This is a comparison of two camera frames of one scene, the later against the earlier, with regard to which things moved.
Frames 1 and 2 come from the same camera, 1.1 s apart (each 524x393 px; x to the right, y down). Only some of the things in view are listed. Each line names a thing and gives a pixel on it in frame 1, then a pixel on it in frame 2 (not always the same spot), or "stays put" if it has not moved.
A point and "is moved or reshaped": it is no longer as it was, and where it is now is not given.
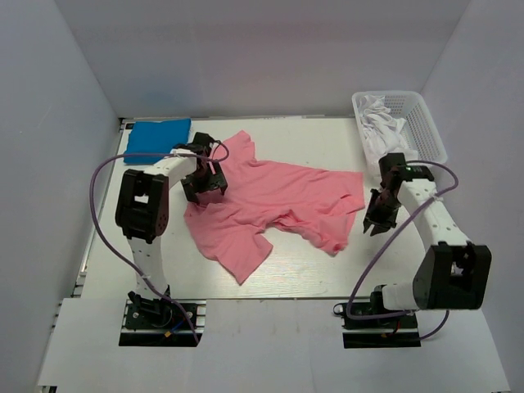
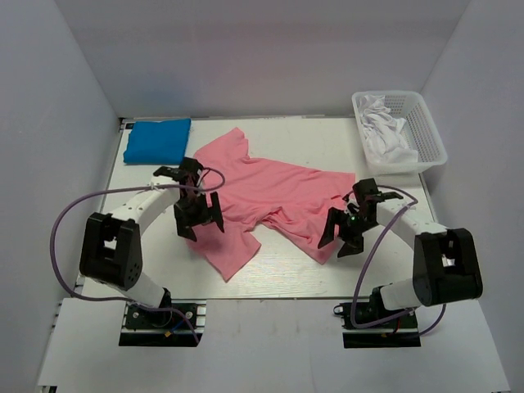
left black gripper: [215, 181] -> [185, 223]
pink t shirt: [228, 228] is moved or reshaped
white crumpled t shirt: [381, 129] stays put
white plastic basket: [397, 122] stays put
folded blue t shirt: [156, 137] stays put
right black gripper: [372, 212] -> [335, 216]
